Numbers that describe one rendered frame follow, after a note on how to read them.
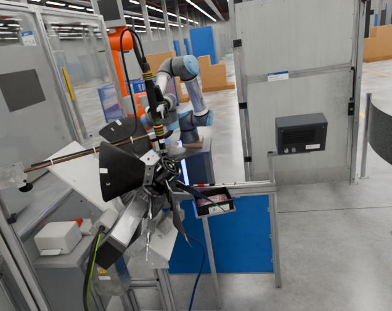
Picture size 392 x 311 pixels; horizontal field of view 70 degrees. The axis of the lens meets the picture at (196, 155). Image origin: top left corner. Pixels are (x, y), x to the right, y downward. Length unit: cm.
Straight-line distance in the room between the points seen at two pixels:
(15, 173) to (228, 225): 130
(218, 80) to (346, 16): 774
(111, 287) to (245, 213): 91
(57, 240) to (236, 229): 110
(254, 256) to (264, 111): 159
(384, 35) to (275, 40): 1064
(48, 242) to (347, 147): 293
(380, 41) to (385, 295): 1175
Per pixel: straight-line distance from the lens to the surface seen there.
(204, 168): 206
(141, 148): 134
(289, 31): 306
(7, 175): 127
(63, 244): 156
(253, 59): 303
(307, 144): 170
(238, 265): 220
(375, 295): 240
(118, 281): 154
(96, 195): 133
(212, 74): 1053
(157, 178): 126
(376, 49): 1344
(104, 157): 109
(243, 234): 202
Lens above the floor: 172
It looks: 22 degrees down
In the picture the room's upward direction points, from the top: 9 degrees counter-clockwise
